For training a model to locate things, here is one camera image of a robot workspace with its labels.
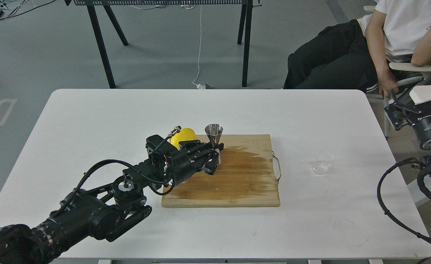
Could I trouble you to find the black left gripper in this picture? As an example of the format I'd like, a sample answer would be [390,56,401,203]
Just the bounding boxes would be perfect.
[146,134,224,187]

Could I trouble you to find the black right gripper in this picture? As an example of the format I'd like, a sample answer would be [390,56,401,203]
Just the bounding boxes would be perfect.
[385,90,431,151]

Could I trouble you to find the steel double jigger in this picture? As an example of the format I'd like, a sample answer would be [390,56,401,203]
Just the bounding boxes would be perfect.
[205,124,223,166]

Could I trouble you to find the small clear glass cup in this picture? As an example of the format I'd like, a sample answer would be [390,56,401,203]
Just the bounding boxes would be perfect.
[311,151,335,175]

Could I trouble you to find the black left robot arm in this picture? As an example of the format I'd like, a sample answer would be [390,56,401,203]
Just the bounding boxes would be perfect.
[0,135,224,264]

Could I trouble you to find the white side table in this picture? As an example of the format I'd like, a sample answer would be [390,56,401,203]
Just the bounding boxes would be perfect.
[409,85,431,105]

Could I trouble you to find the yellow lemon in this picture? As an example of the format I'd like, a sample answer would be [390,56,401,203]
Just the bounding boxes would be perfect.
[170,128,196,149]

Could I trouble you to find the wooden cutting board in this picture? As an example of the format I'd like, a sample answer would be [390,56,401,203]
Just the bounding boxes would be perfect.
[161,134,280,208]

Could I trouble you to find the seated person in white shirt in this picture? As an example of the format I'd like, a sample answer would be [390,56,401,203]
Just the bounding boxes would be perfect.
[284,0,431,97]

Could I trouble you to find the white hanging cable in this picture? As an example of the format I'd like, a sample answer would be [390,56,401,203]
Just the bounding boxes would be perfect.
[192,4,213,89]

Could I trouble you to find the black metal table frame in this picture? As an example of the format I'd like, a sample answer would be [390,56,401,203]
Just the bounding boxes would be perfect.
[64,0,261,89]

